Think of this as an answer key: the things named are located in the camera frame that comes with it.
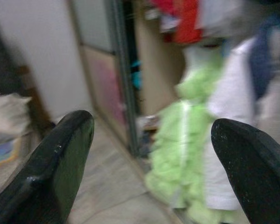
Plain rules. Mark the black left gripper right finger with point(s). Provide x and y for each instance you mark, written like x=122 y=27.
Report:
x=259 y=177

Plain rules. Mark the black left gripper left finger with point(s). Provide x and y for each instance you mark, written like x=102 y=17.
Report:
x=42 y=182

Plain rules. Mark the colourful yellow-edged picture book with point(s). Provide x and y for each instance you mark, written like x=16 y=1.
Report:
x=2 y=151

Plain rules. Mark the white pillow with tree print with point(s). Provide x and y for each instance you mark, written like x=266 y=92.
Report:
x=7 y=112

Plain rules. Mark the white garment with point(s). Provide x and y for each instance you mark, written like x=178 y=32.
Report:
x=231 y=93

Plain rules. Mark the light green garment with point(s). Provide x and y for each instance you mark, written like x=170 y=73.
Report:
x=172 y=140

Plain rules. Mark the dark blue garment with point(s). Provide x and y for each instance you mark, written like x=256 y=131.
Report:
x=263 y=63

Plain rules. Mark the black tufted headboard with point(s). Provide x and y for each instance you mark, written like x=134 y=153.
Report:
x=2 y=58

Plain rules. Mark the teal item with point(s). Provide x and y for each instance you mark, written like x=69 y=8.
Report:
x=137 y=77

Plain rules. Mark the grey white bundle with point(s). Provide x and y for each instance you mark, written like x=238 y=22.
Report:
x=235 y=18

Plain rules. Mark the beige wardrobe with sliding door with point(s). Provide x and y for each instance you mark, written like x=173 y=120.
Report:
x=100 y=28

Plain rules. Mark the red cloth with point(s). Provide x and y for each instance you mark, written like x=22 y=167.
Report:
x=186 y=23

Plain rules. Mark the brown wooden bed frame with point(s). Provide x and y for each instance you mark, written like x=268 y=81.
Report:
x=35 y=98

